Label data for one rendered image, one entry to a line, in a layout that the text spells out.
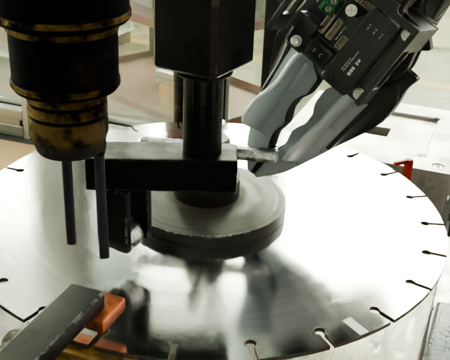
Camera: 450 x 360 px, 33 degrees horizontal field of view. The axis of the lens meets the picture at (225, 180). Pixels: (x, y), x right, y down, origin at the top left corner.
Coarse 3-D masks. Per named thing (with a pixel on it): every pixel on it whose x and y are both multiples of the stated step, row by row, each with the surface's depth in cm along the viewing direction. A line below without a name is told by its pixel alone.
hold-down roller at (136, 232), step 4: (132, 220) 44; (136, 220) 45; (132, 224) 44; (136, 224) 44; (140, 224) 45; (132, 228) 44; (136, 228) 44; (140, 228) 45; (132, 232) 44; (136, 232) 44; (140, 232) 44; (132, 236) 44; (136, 236) 44; (140, 236) 44; (132, 240) 44; (136, 240) 44; (140, 240) 45; (132, 244) 44; (136, 244) 44; (132, 248) 44
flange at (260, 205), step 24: (240, 168) 57; (168, 192) 52; (192, 192) 50; (216, 192) 50; (240, 192) 53; (264, 192) 53; (168, 216) 49; (192, 216) 49; (216, 216) 49; (240, 216) 50; (264, 216) 50; (168, 240) 48; (192, 240) 48; (216, 240) 48; (240, 240) 48
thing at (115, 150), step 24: (192, 96) 40; (216, 96) 40; (192, 120) 41; (216, 120) 41; (120, 144) 43; (144, 144) 43; (168, 144) 43; (192, 144) 41; (216, 144) 42; (120, 168) 41; (144, 168) 42; (168, 168) 42; (192, 168) 42; (216, 168) 42; (120, 192) 42; (144, 192) 44; (96, 216) 44; (120, 216) 43; (144, 216) 44; (120, 240) 43
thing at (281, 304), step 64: (128, 128) 66; (0, 192) 54; (320, 192) 56; (384, 192) 56; (0, 256) 46; (64, 256) 46; (128, 256) 47; (192, 256) 47; (256, 256) 47; (320, 256) 47; (384, 256) 48; (128, 320) 41; (192, 320) 41; (256, 320) 41; (320, 320) 41; (384, 320) 42
